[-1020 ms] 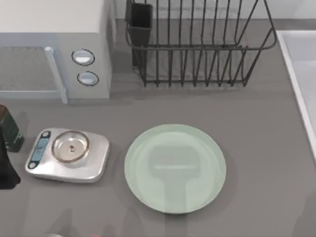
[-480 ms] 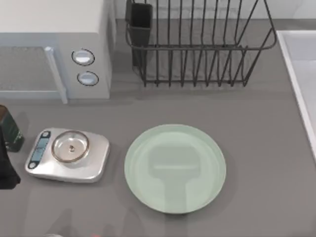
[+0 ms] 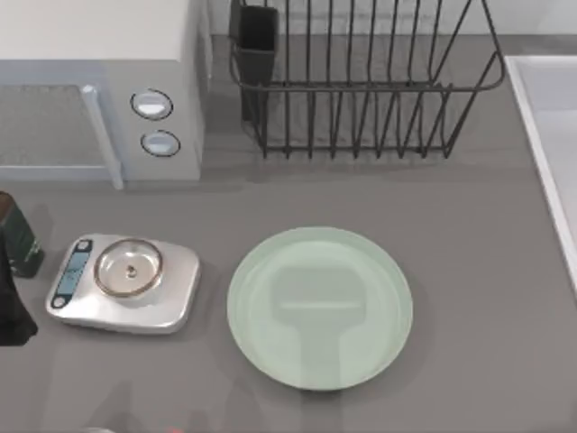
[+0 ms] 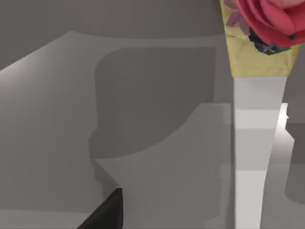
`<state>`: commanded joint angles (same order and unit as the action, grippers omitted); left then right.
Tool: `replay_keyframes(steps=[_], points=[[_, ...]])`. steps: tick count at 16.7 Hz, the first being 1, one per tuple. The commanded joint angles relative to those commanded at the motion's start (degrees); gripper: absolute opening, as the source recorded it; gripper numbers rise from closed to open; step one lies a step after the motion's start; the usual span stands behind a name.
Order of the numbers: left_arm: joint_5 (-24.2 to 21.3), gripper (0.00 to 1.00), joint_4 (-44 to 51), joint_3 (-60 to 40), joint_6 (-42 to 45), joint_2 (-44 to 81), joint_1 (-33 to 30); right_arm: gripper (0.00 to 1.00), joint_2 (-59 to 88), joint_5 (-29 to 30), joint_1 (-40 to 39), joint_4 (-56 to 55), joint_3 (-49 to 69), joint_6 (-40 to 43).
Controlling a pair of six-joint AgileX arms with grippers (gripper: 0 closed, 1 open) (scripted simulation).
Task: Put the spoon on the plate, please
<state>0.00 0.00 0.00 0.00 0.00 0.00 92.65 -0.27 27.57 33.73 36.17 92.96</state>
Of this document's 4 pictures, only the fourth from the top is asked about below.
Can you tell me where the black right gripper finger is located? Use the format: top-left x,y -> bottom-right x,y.
76,187 -> 124,229

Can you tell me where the red rose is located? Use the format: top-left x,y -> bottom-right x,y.
219,0 -> 305,229

